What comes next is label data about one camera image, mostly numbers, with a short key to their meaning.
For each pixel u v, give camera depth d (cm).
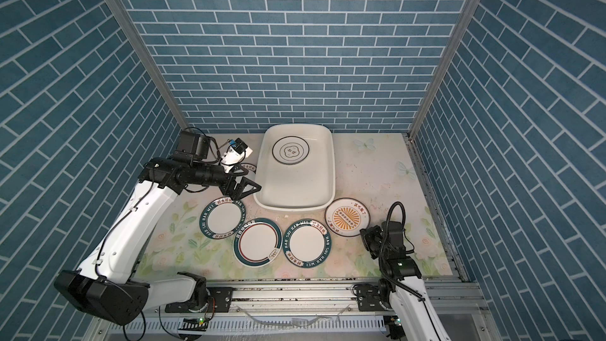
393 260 64
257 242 86
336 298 75
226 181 60
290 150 112
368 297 74
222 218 93
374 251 76
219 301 73
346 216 92
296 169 108
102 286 37
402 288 54
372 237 77
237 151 61
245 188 61
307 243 85
